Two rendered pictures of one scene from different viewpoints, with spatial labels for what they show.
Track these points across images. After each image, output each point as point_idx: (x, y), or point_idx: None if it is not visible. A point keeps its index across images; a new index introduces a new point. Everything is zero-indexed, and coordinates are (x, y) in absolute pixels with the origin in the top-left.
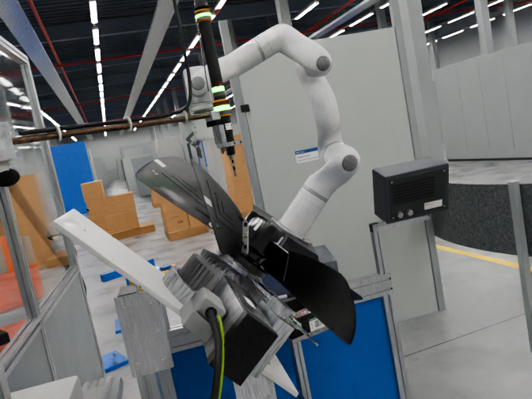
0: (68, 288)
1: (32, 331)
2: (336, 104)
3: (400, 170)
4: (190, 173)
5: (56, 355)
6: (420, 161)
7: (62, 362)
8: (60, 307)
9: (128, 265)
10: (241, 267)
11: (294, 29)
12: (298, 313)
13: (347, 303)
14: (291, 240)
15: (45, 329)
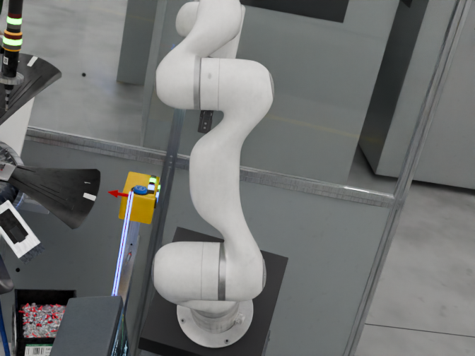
0: (314, 195)
1: (145, 157)
2: (198, 176)
3: (75, 318)
4: (28, 85)
5: (188, 205)
6: (90, 353)
7: (201, 220)
8: (254, 189)
9: None
10: None
11: (208, 8)
12: (58, 321)
13: None
14: (155, 292)
15: (179, 174)
